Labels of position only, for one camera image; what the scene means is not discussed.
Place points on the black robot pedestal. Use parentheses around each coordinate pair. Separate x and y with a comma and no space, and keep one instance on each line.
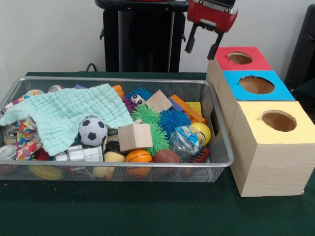
(147,37)

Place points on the clear plastic packet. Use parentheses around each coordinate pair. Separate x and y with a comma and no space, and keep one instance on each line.
(183,142)

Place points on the small orange basketball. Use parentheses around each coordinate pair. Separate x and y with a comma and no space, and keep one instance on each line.
(139,156)

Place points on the wooden box with three holes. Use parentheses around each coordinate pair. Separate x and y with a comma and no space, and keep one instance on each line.
(270,167)

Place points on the small soccer ball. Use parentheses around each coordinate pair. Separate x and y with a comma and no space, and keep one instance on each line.
(93,131)

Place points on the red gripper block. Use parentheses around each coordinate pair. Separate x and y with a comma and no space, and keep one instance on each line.
(211,17)

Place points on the dark green tablecloth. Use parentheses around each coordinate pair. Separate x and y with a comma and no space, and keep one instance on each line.
(307,91)
(147,209)

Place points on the green spiky rubber ball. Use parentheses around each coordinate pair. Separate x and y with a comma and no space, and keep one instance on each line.
(160,140)

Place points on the small brown football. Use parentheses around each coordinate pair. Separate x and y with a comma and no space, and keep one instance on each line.
(166,156)

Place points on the blue spiky rubber ball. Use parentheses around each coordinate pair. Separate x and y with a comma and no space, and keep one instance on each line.
(174,121)

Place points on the plain wooden block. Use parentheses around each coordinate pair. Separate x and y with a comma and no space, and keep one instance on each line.
(158,102)
(135,137)

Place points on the yellow ball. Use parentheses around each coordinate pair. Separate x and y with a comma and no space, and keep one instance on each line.
(203,131)

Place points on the mint green waffle cloth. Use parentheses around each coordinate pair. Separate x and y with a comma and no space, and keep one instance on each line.
(61,110)

